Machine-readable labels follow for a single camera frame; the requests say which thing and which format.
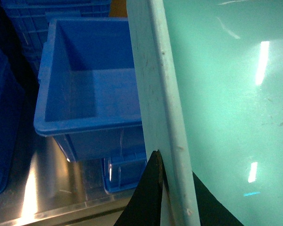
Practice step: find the blue open plastic bin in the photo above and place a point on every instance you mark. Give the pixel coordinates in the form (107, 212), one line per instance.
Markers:
(88, 98)

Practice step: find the blue crate at left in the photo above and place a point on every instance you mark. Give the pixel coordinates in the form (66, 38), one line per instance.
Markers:
(11, 102)

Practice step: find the small blue crate below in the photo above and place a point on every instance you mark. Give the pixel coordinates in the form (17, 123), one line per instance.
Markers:
(123, 172)

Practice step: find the teal plastic bin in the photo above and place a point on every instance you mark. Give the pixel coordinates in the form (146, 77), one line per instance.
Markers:
(210, 84)

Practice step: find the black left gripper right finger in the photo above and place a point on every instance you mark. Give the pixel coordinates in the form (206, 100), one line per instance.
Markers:
(211, 211)

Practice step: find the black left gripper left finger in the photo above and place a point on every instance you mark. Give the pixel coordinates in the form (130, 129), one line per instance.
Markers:
(144, 207)

